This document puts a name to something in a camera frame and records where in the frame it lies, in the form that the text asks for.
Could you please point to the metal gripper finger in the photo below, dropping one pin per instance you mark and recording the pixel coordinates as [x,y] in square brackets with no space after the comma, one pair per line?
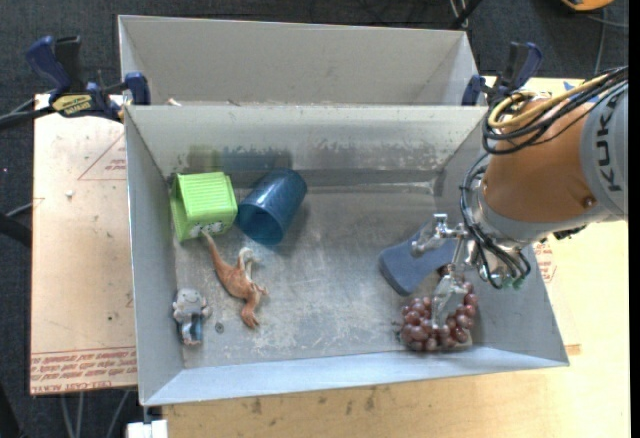
[440,232]
[445,293]

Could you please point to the brown cardboard board red print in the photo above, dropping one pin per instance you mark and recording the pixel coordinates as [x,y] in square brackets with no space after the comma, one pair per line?
[80,251]

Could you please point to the blue-grey flat block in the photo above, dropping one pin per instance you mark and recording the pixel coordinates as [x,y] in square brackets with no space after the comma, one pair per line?
[402,266]

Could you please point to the orange toy dinosaur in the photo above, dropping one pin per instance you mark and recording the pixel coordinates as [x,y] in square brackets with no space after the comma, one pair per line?
[235,278]

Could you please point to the green plastic box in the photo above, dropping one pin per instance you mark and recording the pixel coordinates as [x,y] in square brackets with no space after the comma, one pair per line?
[202,203]

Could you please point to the grey metal bin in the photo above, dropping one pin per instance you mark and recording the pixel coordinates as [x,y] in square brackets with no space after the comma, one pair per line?
[330,276]

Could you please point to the blue plastic cup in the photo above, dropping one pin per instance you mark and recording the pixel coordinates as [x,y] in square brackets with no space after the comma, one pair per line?
[272,208]

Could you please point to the grey toy animal figure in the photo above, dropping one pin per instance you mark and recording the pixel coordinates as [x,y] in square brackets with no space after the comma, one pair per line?
[190,311]

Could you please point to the red toy grape bunch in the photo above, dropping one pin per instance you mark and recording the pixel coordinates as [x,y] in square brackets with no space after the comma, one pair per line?
[417,326]

